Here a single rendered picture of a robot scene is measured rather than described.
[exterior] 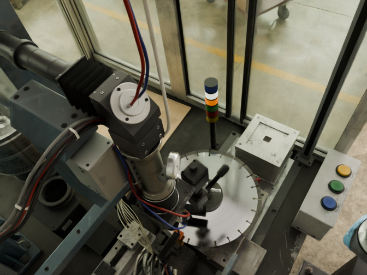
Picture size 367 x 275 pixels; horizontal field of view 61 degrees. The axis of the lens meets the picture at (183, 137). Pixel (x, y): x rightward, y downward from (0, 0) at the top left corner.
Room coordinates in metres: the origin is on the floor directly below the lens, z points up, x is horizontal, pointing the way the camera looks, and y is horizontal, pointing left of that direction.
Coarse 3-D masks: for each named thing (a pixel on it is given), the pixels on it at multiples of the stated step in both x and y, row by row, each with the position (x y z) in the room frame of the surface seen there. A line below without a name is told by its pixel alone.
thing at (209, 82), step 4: (208, 80) 0.73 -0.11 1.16; (212, 80) 0.73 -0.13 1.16; (216, 80) 0.73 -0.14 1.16; (204, 84) 0.72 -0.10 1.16; (208, 84) 0.72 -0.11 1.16; (212, 84) 0.71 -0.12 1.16; (216, 84) 0.71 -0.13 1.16; (204, 88) 0.73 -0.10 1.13; (208, 88) 0.71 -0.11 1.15; (212, 88) 0.70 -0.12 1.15; (216, 88) 0.71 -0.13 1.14; (208, 92) 0.71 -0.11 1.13; (212, 92) 0.70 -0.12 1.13
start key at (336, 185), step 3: (330, 183) 0.42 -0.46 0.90; (333, 183) 0.41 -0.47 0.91; (336, 183) 0.41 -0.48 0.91; (339, 183) 0.41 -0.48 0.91; (330, 186) 0.41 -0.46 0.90; (333, 186) 0.40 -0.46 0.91; (336, 186) 0.40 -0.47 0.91; (339, 186) 0.40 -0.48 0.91; (342, 186) 0.40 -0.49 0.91; (333, 189) 0.39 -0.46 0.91; (336, 189) 0.39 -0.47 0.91; (339, 189) 0.39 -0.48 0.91
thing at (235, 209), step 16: (192, 160) 0.57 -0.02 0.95; (208, 160) 0.56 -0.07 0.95; (224, 160) 0.55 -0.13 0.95; (224, 176) 0.49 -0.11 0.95; (240, 176) 0.48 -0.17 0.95; (224, 192) 0.43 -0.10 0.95; (240, 192) 0.42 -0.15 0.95; (256, 192) 0.41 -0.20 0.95; (224, 208) 0.37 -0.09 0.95; (240, 208) 0.37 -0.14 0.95; (256, 208) 0.36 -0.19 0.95; (192, 224) 0.34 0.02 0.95; (208, 224) 0.33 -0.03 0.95; (224, 224) 0.32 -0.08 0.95; (240, 224) 0.32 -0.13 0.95; (192, 240) 0.29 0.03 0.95; (208, 240) 0.29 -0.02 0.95; (224, 240) 0.28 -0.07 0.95
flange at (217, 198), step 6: (210, 180) 0.48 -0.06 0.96; (216, 186) 0.45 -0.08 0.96; (210, 192) 0.43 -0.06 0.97; (216, 192) 0.43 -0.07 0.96; (222, 192) 0.43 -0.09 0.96; (210, 198) 0.41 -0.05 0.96; (216, 198) 0.41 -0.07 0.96; (222, 198) 0.41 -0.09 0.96; (204, 204) 0.40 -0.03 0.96; (210, 204) 0.39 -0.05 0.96; (216, 204) 0.39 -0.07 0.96; (210, 210) 0.37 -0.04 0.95
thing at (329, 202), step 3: (324, 198) 0.37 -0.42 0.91; (327, 198) 0.37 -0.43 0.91; (330, 198) 0.36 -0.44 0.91; (324, 201) 0.36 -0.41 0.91; (327, 201) 0.36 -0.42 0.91; (330, 201) 0.35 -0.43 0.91; (333, 201) 0.35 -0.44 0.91; (324, 204) 0.35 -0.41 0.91; (327, 204) 0.35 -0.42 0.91; (330, 204) 0.35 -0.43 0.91; (333, 204) 0.34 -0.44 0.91; (327, 207) 0.34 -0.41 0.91; (330, 207) 0.33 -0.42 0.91; (333, 207) 0.33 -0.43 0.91
